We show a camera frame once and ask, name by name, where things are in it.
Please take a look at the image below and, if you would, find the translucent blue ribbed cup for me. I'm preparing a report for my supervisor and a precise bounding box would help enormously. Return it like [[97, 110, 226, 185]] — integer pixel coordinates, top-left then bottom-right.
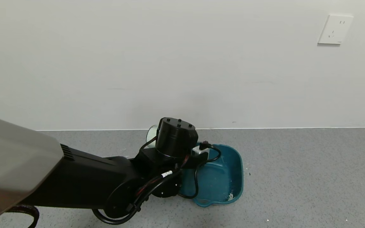
[[146, 125, 159, 149]]

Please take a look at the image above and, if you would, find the dark braided cable loop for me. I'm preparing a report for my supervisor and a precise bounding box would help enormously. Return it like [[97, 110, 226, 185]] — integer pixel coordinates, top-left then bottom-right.
[[6, 205, 40, 228]]

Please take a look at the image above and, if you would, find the teal plastic tray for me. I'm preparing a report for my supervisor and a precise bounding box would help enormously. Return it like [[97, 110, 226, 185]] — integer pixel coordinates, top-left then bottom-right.
[[177, 142, 244, 208]]

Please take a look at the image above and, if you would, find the white wall socket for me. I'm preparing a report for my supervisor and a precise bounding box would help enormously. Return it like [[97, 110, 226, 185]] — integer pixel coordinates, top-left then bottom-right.
[[317, 14, 354, 45]]

